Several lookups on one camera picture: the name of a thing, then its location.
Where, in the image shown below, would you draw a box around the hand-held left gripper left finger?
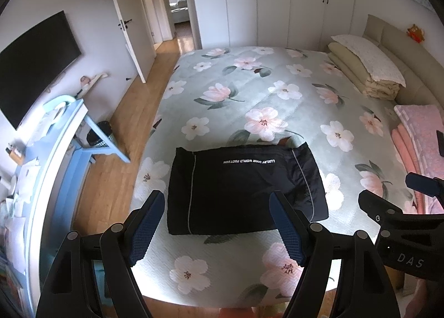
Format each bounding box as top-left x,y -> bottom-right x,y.
35,190 -> 166,318

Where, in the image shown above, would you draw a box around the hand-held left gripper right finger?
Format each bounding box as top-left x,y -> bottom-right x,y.
269,190 -> 399,318

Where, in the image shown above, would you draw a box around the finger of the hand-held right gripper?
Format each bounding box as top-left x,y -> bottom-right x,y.
358,189 -> 405,226
405,172 -> 444,199

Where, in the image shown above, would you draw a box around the black jacket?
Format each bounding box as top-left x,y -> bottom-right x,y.
166,141 -> 329,235

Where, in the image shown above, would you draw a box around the folded pink blanket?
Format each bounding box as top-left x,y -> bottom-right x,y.
391,124 -> 431,215

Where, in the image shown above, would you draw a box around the pink patterned cloth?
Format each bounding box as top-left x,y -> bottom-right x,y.
393,105 -> 444,215

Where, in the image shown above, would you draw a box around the black waste bin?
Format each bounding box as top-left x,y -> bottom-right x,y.
87,120 -> 115,148

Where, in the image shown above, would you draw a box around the light blue desk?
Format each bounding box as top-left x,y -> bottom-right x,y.
0,94 -> 131,318

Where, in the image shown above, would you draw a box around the beige padded headboard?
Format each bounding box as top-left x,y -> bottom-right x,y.
362,14 -> 444,121

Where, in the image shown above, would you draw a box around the white papers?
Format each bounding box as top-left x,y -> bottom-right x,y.
14,157 -> 43,198

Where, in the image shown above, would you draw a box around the bed with floral bedspread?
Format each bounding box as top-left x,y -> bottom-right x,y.
130,46 -> 444,305

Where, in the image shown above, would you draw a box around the white patterned pillow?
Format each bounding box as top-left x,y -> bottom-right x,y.
331,34 -> 406,88

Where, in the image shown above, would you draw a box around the folded beige quilt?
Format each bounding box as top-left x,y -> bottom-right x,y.
328,42 -> 401,100

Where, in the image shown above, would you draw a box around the wooden doll figure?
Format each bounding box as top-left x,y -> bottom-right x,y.
74,73 -> 109,98

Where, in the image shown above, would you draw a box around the grey sofa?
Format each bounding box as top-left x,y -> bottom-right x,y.
169,0 -> 190,14

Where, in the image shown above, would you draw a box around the white wardrobe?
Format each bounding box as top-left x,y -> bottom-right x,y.
187,0 -> 358,52

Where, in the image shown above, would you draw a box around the orange plush wall toy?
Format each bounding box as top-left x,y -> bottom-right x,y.
407,24 -> 427,43

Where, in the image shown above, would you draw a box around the black wall television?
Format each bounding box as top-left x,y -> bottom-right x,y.
0,10 -> 83,131

